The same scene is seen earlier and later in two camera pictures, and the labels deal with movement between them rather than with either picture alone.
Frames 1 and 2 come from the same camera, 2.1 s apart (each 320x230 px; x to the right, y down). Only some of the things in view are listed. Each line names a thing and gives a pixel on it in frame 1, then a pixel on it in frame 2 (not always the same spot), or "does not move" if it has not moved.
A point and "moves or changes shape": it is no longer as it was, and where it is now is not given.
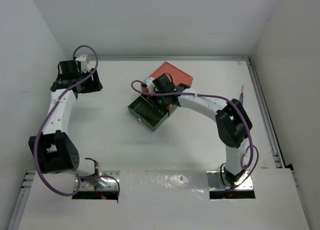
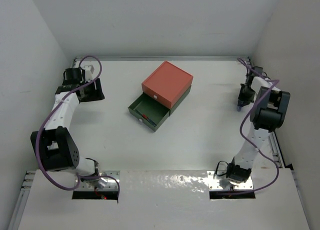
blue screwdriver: [147, 116] moves or changes shape
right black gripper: [152, 96] to [243, 100]
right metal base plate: [215, 183] does not move
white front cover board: [162, 200] does not move
